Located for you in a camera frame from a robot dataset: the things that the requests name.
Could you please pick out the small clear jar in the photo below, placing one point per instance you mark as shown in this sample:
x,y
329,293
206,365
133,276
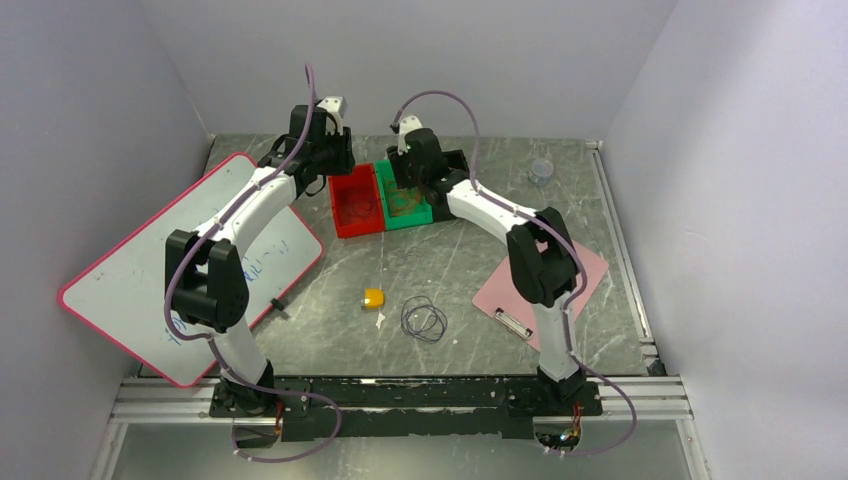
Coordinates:
x,y
540,172

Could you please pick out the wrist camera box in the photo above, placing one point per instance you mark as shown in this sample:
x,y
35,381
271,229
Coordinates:
x,y
334,108
405,126

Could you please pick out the yellow cube block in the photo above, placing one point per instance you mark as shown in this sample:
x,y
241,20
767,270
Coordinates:
x,y
373,299

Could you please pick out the green plastic bin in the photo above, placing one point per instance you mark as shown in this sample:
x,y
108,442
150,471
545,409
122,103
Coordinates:
x,y
402,208

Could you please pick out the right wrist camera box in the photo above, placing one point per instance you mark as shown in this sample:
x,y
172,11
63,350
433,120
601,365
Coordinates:
x,y
405,126

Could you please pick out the pink framed whiteboard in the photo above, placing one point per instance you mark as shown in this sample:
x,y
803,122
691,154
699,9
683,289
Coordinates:
x,y
122,294

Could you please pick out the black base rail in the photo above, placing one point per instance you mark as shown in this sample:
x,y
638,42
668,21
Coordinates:
x,y
311,408

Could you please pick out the black plastic bin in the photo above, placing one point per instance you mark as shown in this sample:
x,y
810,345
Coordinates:
x,y
458,171

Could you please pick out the red plastic bin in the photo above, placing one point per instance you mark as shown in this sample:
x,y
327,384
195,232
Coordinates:
x,y
356,203

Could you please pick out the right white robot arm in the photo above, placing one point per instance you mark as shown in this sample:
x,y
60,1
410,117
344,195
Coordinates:
x,y
544,267

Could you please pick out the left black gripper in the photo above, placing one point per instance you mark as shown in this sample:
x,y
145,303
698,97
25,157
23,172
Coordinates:
x,y
347,159

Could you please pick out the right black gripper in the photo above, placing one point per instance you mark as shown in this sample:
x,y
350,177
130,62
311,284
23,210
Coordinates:
x,y
398,160

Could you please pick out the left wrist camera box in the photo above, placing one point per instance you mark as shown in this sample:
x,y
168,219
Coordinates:
x,y
334,108

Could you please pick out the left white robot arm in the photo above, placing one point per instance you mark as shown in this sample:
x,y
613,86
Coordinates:
x,y
207,294

